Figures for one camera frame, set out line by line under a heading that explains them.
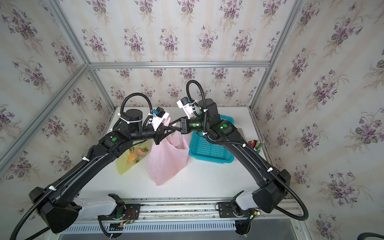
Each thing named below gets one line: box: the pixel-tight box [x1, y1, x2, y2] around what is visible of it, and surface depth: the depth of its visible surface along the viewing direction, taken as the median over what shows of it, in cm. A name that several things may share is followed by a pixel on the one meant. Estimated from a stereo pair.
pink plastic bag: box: [147, 117, 190, 187], surface depth 71 cm
